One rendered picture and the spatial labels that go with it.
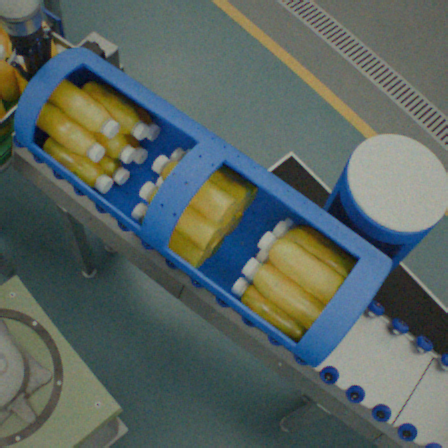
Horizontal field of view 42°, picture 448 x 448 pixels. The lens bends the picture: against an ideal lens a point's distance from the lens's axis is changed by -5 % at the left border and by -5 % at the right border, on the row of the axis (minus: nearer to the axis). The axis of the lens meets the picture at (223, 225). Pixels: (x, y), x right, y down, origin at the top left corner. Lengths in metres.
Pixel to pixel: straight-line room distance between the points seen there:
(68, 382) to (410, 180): 0.95
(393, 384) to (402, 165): 0.55
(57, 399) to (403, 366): 0.80
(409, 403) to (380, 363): 0.12
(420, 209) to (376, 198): 0.12
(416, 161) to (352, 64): 1.59
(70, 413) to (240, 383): 1.18
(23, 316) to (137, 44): 1.98
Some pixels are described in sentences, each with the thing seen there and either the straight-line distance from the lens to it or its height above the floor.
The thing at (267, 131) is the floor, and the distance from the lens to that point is 2.78.
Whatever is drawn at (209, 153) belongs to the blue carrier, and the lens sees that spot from 1.26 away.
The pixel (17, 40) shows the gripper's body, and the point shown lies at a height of 1.35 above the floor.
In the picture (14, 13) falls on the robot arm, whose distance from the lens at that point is 1.24.
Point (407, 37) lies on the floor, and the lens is 3.38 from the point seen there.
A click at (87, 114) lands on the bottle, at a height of 1.17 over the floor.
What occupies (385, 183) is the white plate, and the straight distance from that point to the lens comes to 1.54.
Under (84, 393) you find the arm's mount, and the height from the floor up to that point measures 1.06.
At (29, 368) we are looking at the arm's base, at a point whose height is 1.09.
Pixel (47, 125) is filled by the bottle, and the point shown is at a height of 1.12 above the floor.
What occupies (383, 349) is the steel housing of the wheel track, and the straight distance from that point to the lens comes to 1.50.
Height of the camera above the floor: 2.31
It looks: 66 degrees down
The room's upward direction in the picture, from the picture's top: 12 degrees clockwise
